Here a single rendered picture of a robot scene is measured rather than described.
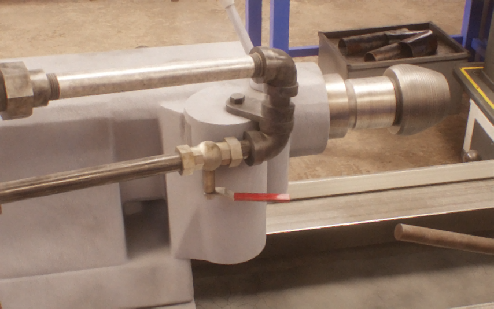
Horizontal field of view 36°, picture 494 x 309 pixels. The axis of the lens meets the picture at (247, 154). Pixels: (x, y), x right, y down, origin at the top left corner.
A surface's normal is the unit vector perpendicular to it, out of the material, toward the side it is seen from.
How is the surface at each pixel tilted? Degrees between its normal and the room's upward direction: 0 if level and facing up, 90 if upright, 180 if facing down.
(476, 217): 90
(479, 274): 18
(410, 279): 12
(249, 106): 0
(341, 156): 0
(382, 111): 82
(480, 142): 90
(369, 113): 87
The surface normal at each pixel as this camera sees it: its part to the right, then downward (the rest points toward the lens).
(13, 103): 0.47, 0.61
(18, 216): 0.18, 0.18
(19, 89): 0.47, -0.12
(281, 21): 0.19, 0.50
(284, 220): 0.00, -0.86
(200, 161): 0.41, 0.10
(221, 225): -0.13, 0.51
